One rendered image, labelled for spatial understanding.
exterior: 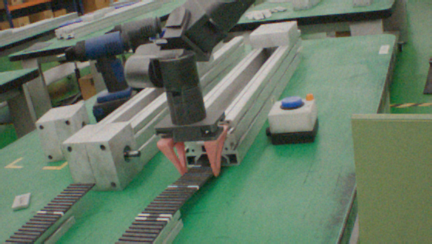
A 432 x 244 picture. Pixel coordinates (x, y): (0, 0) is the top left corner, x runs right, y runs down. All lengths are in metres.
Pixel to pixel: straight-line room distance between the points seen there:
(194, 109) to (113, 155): 0.17
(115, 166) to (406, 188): 0.54
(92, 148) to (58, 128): 0.23
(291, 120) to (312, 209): 0.25
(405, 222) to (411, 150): 0.07
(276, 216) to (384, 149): 0.29
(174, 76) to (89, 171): 0.25
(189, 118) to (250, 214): 0.18
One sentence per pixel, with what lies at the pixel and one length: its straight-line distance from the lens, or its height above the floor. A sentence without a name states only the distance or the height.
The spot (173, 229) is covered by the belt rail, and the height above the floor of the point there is 0.79.
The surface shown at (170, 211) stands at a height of 0.81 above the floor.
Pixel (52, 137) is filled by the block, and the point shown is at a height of 0.84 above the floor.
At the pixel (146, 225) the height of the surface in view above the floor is 0.81.
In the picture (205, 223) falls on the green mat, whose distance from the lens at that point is 0.71.
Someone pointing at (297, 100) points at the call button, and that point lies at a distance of 0.92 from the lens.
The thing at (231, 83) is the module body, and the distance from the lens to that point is 1.10.
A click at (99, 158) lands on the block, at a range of 0.87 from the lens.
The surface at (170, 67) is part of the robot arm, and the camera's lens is 0.76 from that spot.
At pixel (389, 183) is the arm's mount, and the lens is 0.46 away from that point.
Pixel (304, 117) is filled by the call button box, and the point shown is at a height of 0.83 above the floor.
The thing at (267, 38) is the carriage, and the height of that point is 0.89.
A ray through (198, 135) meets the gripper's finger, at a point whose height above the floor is 0.87.
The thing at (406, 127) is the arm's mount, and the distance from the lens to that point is 0.44.
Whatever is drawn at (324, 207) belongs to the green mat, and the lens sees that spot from 0.70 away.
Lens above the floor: 1.13
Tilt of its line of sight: 18 degrees down
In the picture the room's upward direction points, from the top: 11 degrees counter-clockwise
